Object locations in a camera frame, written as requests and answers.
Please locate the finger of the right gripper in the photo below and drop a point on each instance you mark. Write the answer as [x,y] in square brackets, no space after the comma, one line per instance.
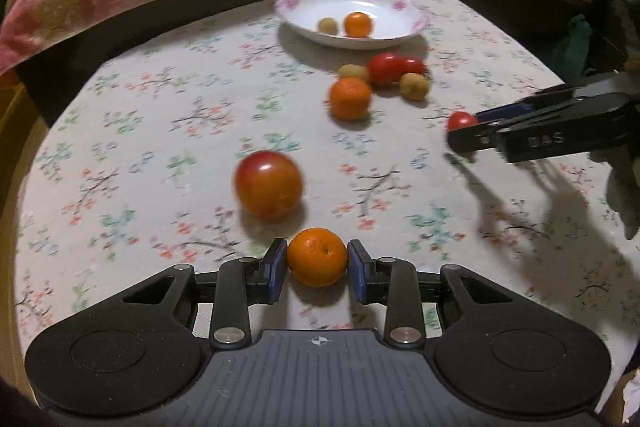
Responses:
[507,111]
[470,141]

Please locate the tan longan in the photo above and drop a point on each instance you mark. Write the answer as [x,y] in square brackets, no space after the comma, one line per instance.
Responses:
[328,26]
[353,71]
[413,86]

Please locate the red cherry tomato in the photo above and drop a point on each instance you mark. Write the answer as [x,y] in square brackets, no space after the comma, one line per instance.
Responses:
[459,120]
[385,69]
[413,65]

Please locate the white floral plate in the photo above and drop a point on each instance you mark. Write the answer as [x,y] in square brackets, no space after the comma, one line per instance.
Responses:
[394,21]

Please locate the orange tangerine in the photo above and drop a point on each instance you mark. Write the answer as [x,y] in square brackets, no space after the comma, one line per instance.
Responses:
[317,257]
[350,99]

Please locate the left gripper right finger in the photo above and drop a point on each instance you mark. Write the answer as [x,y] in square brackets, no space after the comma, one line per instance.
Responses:
[396,285]

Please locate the large red tomato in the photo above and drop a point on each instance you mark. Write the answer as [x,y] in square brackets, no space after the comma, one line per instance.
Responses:
[269,185]

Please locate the tan longan in plate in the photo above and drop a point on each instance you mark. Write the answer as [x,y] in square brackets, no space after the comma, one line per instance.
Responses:
[328,26]

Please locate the small tangerine in plate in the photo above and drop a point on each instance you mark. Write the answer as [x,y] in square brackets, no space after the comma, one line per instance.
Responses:
[358,25]

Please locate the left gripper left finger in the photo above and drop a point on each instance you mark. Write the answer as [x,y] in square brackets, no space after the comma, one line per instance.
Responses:
[237,285]

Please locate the green cloth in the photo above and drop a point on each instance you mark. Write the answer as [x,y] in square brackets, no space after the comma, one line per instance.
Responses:
[569,56]

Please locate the floral white tablecloth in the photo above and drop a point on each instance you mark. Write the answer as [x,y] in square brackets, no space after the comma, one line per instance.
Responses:
[136,173]

